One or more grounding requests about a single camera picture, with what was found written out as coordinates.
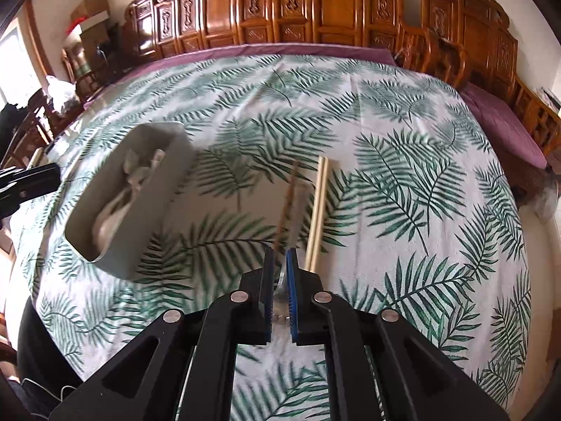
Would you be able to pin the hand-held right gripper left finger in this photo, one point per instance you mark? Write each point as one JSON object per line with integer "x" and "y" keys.
{"x": 266, "y": 298}

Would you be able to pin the carved wooden sofa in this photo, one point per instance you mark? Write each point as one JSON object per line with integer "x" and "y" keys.
{"x": 263, "y": 4}

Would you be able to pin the large white spoon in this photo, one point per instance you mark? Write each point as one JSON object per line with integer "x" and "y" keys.
{"x": 109, "y": 223}

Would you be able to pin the wooden framed window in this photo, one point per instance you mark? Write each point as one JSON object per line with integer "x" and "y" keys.
{"x": 15, "y": 61}

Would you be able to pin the white flat box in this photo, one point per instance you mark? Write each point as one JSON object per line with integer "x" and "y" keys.
{"x": 92, "y": 21}

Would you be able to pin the clear plastic bag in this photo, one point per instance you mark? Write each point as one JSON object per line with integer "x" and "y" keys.
{"x": 61, "y": 92}

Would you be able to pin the red flowers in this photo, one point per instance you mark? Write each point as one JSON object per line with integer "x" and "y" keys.
{"x": 74, "y": 20}

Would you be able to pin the carved wooden armchair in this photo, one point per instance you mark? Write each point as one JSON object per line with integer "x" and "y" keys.
{"x": 477, "y": 26}

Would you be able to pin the grey rectangular box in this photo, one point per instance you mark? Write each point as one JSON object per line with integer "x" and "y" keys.
{"x": 162, "y": 210}

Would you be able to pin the leaf print tablecloth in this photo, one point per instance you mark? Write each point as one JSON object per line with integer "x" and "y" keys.
{"x": 394, "y": 184}

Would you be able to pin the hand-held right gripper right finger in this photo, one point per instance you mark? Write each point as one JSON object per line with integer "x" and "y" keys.
{"x": 292, "y": 298}

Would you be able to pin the person's dark clothing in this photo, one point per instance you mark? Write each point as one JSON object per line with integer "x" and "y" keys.
{"x": 48, "y": 351}

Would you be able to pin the open cardboard box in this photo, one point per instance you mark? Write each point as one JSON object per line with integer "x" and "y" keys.
{"x": 90, "y": 4}

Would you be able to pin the grey floor fan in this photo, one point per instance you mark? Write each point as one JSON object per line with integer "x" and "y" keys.
{"x": 550, "y": 197}

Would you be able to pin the purple armchair cushion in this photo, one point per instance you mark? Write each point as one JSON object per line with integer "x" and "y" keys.
{"x": 499, "y": 123}

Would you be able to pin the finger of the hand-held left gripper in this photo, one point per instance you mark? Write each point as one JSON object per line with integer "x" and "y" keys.
{"x": 30, "y": 182}

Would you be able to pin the black bag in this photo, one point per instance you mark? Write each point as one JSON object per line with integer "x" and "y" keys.
{"x": 13, "y": 129}

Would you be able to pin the wooden chair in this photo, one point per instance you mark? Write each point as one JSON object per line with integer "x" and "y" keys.
{"x": 48, "y": 114}

